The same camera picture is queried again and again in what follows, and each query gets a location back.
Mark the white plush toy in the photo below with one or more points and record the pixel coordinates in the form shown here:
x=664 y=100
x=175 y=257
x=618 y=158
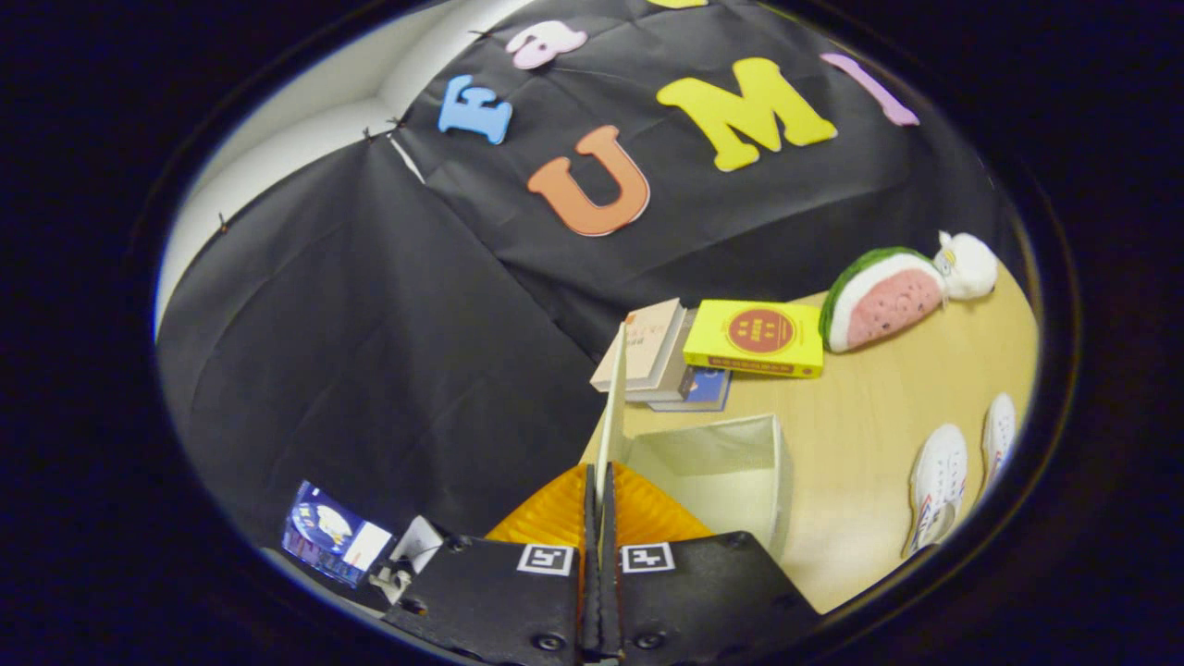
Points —
x=969 y=266

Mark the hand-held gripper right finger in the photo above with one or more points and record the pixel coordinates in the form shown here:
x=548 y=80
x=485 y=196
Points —
x=703 y=592

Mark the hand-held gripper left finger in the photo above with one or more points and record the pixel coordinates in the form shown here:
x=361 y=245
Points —
x=499 y=601

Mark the yellow book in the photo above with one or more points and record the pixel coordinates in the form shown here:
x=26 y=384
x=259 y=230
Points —
x=758 y=335

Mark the watermelon plush toy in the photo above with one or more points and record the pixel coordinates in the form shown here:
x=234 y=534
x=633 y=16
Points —
x=883 y=301

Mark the blue book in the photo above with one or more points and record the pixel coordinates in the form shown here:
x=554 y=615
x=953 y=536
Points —
x=708 y=388

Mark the white canvas shoe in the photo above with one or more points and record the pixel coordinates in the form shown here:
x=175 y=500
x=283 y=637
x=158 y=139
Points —
x=999 y=435
x=939 y=481

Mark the beige fabric storage box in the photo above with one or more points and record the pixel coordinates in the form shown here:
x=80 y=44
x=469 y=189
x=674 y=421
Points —
x=712 y=472

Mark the blue printed carton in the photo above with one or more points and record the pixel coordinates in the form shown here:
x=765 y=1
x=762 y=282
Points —
x=324 y=532

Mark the white and black device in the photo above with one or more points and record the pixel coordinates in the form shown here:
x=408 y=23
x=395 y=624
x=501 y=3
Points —
x=412 y=546

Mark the beige book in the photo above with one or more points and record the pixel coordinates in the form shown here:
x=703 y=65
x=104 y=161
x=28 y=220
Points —
x=647 y=338

